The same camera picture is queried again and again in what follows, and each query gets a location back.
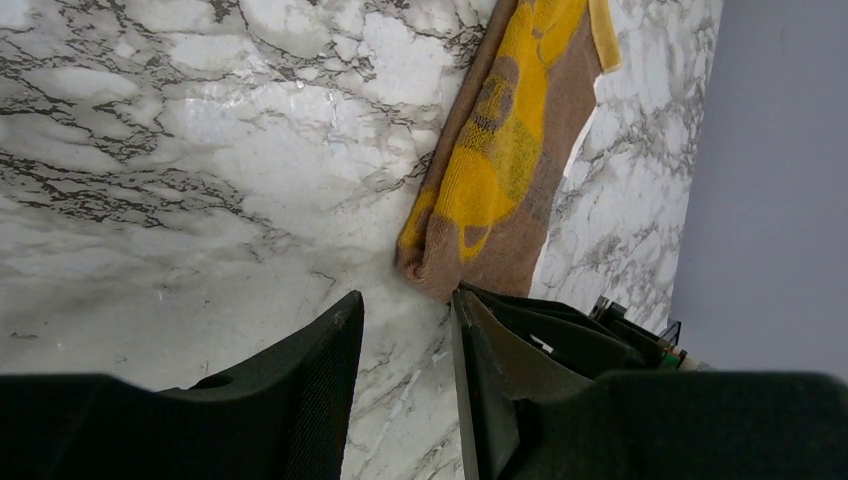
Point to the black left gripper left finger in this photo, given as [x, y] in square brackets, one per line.
[281, 414]

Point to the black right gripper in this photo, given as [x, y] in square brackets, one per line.
[590, 344]

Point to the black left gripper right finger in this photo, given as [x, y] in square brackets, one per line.
[525, 416]

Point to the yellow brown bear towel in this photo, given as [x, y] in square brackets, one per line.
[482, 214]

